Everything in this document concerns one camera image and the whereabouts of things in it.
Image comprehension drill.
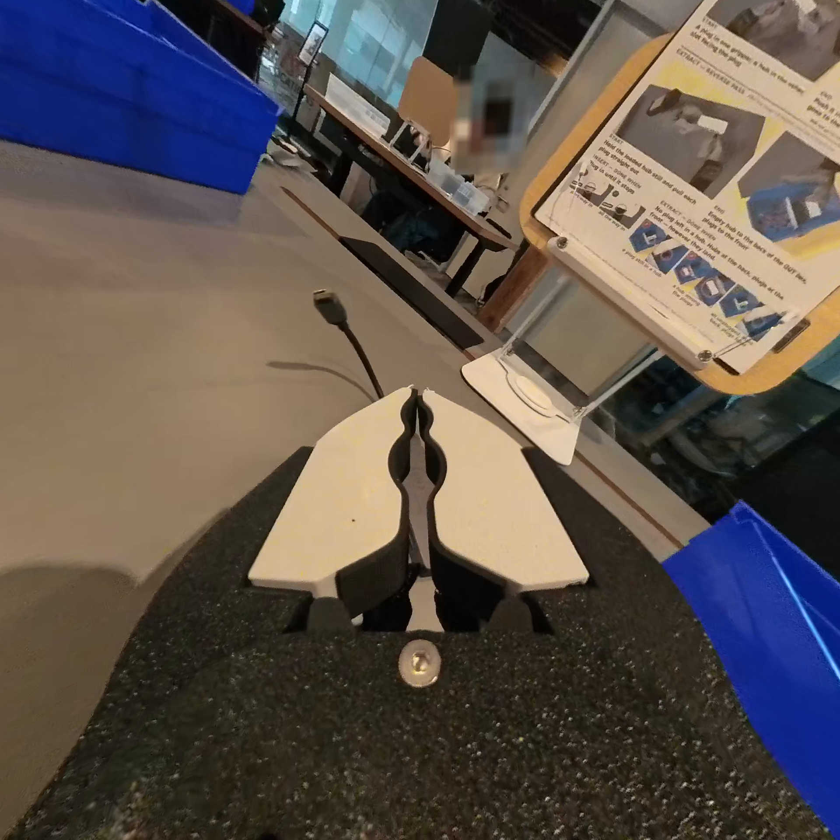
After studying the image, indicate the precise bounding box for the printed instruction sheet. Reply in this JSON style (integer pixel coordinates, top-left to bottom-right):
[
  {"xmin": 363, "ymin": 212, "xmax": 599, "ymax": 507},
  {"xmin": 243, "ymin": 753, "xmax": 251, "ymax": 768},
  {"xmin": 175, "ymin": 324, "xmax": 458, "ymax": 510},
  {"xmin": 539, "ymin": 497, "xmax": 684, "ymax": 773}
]
[{"xmin": 535, "ymin": 0, "xmax": 840, "ymax": 375}]

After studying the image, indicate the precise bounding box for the black usb cable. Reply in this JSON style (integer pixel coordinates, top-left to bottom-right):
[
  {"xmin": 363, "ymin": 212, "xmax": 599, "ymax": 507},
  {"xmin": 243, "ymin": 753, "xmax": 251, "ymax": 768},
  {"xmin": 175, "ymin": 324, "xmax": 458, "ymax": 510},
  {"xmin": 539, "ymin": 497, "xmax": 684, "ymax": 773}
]
[{"xmin": 312, "ymin": 289, "xmax": 387, "ymax": 403}]

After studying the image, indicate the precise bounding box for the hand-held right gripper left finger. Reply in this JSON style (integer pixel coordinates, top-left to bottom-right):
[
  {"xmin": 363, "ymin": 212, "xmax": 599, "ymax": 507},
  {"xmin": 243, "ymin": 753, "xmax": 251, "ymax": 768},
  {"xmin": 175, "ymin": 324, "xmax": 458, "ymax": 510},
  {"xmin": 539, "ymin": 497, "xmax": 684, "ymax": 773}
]
[{"xmin": 247, "ymin": 387, "xmax": 421, "ymax": 621}]

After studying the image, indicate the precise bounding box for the blue plastic bin with cables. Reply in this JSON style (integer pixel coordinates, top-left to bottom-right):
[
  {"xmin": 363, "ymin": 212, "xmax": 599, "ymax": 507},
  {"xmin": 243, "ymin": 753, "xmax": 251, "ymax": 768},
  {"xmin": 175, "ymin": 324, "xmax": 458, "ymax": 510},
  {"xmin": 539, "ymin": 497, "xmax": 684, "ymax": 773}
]
[{"xmin": 0, "ymin": 0, "xmax": 284, "ymax": 196}]

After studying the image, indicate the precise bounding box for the wooden instruction board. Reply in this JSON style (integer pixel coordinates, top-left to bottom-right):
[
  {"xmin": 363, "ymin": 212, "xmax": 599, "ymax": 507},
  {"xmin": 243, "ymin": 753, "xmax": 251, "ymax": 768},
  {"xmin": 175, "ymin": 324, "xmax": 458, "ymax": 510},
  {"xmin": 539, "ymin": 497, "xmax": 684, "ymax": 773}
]
[{"xmin": 518, "ymin": 0, "xmax": 840, "ymax": 396}]

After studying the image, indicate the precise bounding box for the light wooden panel on stand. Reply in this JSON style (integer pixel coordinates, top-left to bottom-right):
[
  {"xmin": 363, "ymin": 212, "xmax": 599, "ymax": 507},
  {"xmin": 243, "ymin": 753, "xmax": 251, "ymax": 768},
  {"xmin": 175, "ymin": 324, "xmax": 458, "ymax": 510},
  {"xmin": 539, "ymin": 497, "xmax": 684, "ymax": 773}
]
[{"xmin": 384, "ymin": 56, "xmax": 460, "ymax": 173}]

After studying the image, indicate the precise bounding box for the wooden table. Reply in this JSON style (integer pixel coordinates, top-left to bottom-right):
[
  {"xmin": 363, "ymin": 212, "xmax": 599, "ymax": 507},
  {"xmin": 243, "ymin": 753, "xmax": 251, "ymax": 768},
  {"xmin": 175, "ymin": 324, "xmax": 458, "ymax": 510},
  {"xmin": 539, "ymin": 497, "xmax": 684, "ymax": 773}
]
[{"xmin": 303, "ymin": 85, "xmax": 519, "ymax": 299}]

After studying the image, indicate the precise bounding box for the white board stand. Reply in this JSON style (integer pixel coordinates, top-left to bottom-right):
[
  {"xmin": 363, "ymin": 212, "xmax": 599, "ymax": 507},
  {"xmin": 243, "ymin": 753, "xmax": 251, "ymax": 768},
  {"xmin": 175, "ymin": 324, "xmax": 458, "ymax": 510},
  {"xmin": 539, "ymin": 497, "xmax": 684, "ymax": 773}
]
[{"xmin": 461, "ymin": 233, "xmax": 811, "ymax": 467}]

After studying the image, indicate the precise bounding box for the framed floor sign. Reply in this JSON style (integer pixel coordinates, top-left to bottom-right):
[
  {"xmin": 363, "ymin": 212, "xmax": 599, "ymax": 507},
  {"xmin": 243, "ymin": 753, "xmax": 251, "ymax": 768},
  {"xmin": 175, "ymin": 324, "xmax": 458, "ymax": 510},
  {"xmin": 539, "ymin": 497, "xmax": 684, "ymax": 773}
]
[{"xmin": 289, "ymin": 20, "xmax": 329, "ymax": 126}]

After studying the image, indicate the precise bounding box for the clear plastic box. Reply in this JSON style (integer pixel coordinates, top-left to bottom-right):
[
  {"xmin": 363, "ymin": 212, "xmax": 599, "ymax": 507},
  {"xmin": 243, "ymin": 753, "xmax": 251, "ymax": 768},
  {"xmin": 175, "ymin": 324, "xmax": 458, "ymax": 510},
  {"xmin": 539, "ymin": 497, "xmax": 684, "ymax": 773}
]
[{"xmin": 427, "ymin": 159, "xmax": 494, "ymax": 216}]

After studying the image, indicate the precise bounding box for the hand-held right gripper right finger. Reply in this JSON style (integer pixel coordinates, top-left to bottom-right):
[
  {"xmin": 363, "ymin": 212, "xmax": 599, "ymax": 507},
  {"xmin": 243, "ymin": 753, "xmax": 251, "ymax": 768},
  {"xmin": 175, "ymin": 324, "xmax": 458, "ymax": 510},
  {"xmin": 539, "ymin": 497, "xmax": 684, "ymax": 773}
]
[{"xmin": 420, "ymin": 388, "xmax": 592, "ymax": 621}]

